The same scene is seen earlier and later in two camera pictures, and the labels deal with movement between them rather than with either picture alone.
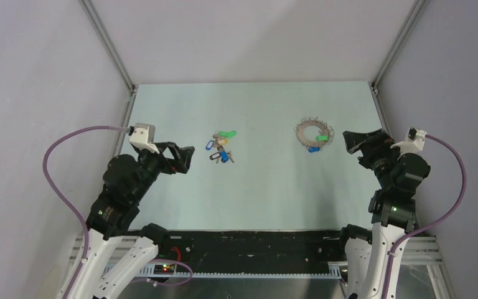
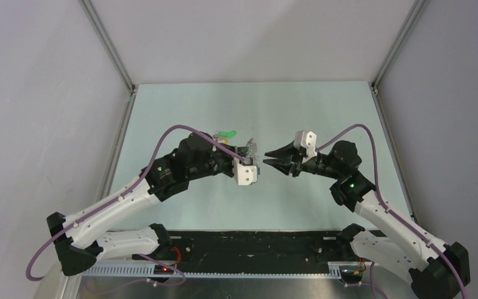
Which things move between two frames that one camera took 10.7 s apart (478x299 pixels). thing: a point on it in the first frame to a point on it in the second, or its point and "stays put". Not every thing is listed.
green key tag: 229,134 stays put
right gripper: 378,141 to 286,159
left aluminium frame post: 107,44 stays put
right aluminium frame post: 417,7 stays put
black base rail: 253,250 stays put
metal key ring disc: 325,128 to 253,147
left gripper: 181,163 to 243,152
